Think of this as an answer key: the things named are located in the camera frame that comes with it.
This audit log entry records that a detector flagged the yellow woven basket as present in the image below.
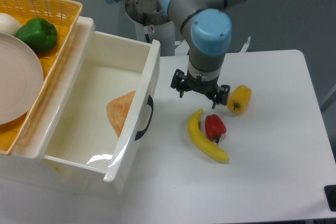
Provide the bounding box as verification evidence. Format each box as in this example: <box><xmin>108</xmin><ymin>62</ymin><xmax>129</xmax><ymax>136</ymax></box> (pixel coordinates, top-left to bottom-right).
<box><xmin>0</xmin><ymin>0</ymin><xmax>83</xmax><ymax>156</ymax></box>

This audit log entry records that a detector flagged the red bell pepper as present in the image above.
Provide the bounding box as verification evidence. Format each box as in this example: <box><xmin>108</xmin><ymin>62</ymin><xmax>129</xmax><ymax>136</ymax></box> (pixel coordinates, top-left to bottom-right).
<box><xmin>205</xmin><ymin>114</ymin><xmax>227</xmax><ymax>144</ymax></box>

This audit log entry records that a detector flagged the white bracket behind table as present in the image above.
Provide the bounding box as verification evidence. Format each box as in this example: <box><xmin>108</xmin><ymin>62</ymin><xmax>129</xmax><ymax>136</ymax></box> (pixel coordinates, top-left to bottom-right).
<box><xmin>239</xmin><ymin>36</ymin><xmax>251</xmax><ymax>53</ymax></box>

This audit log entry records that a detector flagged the white drawer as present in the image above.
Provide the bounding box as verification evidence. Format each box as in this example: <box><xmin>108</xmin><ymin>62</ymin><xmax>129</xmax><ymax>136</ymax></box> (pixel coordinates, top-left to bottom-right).
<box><xmin>41</xmin><ymin>30</ymin><xmax>161</xmax><ymax>183</ymax></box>

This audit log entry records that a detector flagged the yellow banana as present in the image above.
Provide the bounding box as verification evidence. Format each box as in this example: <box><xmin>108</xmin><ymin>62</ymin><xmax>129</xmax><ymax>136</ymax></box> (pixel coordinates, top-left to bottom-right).
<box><xmin>187</xmin><ymin>109</ymin><xmax>229</xmax><ymax>163</ymax></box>

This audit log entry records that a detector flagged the pink round plate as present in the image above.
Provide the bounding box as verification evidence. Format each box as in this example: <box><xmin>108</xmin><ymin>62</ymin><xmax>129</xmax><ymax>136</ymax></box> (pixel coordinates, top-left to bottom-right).
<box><xmin>1</xmin><ymin>33</ymin><xmax>44</xmax><ymax>124</ymax></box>

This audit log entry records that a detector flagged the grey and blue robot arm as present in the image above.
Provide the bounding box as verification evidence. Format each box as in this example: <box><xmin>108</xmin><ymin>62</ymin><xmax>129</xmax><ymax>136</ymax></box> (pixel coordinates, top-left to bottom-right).
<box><xmin>106</xmin><ymin>0</ymin><xmax>249</xmax><ymax>105</ymax></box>

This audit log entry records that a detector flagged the white onion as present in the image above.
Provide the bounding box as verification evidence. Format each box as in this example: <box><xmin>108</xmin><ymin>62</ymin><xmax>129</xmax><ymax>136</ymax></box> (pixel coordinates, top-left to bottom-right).
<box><xmin>0</xmin><ymin>13</ymin><xmax>22</xmax><ymax>36</ymax></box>

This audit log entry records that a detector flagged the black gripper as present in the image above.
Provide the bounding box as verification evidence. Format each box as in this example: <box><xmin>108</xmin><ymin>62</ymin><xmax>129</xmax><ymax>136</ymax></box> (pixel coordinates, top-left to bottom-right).
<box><xmin>171</xmin><ymin>64</ymin><xmax>230</xmax><ymax>109</ymax></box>

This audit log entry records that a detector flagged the green bell pepper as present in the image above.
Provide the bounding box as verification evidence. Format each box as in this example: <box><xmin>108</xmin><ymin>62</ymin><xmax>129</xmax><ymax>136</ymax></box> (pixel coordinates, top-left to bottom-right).
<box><xmin>15</xmin><ymin>18</ymin><xmax>57</xmax><ymax>53</ymax></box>

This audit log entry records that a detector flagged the orange bread slice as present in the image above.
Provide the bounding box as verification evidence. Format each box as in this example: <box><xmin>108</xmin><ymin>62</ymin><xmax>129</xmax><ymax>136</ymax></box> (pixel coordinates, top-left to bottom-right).
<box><xmin>107</xmin><ymin>91</ymin><xmax>135</xmax><ymax>137</ymax></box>

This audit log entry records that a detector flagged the white drawer cabinet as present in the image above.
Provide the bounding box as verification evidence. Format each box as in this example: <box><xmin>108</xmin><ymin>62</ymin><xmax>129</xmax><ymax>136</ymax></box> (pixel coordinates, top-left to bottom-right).
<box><xmin>1</xmin><ymin>17</ymin><xmax>124</xmax><ymax>193</ymax></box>

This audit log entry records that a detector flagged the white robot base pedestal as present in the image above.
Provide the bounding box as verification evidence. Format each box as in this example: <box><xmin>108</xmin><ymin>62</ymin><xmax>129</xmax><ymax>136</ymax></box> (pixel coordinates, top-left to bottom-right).
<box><xmin>125</xmin><ymin>0</ymin><xmax>175</xmax><ymax>56</ymax></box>

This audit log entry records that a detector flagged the yellow bell pepper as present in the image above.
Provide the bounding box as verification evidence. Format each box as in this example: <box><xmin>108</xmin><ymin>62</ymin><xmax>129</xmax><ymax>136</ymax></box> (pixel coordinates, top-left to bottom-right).
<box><xmin>227</xmin><ymin>85</ymin><xmax>252</xmax><ymax>115</ymax></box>

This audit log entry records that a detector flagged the black corner clamp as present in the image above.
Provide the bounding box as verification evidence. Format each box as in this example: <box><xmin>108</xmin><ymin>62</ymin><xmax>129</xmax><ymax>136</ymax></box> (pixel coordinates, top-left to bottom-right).
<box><xmin>324</xmin><ymin>185</ymin><xmax>336</xmax><ymax>212</ymax></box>

